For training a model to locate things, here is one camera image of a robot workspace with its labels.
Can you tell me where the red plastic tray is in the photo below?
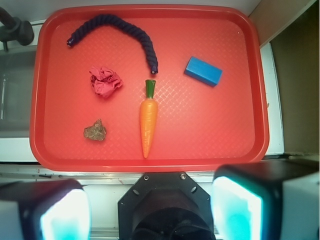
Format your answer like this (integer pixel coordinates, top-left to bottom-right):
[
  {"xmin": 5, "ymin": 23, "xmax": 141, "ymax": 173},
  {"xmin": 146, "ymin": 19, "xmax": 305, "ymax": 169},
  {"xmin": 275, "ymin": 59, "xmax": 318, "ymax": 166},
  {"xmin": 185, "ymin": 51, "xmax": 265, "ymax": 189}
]
[{"xmin": 30, "ymin": 4, "xmax": 269, "ymax": 172}]

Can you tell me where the crumpled red paper ball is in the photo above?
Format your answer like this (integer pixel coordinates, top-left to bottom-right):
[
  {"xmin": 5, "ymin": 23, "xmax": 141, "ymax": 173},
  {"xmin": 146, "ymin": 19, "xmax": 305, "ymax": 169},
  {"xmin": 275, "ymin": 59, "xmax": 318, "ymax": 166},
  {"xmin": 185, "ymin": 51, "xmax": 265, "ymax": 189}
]
[{"xmin": 89, "ymin": 66, "xmax": 123, "ymax": 99}]

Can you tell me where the dark metal faucet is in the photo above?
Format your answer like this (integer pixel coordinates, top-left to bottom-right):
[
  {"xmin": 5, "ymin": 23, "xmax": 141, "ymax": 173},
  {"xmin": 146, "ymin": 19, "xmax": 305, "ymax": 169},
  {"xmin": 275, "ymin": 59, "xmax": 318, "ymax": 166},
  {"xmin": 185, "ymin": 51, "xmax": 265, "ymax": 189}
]
[{"xmin": 0, "ymin": 7, "xmax": 35, "ymax": 52}]

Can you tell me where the small brown rock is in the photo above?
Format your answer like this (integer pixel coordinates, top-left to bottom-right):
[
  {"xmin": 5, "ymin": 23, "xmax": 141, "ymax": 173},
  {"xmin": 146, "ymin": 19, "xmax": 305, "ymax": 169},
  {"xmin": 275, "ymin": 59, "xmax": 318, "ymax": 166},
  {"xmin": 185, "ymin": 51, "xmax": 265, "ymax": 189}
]
[{"xmin": 83, "ymin": 118, "xmax": 107, "ymax": 141}]

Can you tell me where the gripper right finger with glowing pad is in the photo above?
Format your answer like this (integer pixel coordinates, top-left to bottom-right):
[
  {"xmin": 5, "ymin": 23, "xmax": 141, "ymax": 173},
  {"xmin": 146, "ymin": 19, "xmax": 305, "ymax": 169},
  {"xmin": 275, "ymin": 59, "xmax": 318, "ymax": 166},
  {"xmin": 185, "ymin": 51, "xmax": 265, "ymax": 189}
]
[{"xmin": 210, "ymin": 159, "xmax": 320, "ymax": 240}]

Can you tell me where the dark purple twisted rope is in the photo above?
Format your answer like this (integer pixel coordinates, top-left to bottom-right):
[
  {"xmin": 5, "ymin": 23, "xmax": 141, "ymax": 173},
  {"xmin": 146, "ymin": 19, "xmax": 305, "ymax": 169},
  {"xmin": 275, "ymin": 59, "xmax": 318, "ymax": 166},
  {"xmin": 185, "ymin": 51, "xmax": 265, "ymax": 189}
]
[{"xmin": 66, "ymin": 14, "xmax": 159, "ymax": 75}]

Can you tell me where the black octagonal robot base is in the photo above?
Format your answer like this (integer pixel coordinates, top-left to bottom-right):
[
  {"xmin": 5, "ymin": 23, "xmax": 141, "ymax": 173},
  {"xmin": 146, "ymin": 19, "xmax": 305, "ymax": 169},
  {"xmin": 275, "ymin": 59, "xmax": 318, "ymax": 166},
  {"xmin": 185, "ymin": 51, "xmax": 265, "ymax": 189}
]
[{"xmin": 117, "ymin": 172, "xmax": 216, "ymax": 240}]

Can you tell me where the orange toy carrot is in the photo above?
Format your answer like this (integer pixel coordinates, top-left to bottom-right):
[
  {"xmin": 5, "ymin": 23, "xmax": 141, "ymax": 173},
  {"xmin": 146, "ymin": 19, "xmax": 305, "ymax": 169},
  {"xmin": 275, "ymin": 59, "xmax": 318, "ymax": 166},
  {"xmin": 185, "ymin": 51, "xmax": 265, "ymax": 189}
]
[{"xmin": 139, "ymin": 79, "xmax": 158, "ymax": 159}]

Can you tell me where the steel sink basin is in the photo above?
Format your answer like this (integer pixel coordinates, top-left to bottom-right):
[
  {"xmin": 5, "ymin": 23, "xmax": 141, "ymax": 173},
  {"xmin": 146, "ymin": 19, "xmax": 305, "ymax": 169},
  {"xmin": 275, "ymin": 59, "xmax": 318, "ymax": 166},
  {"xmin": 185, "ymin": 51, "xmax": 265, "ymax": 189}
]
[{"xmin": 0, "ymin": 46, "xmax": 37, "ymax": 138}]

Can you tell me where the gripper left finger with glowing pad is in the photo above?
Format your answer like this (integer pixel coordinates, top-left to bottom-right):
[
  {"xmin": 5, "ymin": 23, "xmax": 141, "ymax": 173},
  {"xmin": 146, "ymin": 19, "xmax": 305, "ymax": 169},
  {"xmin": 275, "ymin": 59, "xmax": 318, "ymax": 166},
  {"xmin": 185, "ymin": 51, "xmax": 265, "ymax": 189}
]
[{"xmin": 0, "ymin": 179, "xmax": 91, "ymax": 240}]

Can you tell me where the blue rectangular block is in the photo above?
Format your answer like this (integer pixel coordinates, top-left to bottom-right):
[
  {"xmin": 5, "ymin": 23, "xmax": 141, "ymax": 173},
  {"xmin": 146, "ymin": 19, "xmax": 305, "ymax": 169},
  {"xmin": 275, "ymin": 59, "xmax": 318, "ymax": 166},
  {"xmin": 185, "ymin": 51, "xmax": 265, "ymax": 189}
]
[{"xmin": 184, "ymin": 56, "xmax": 223, "ymax": 87}]

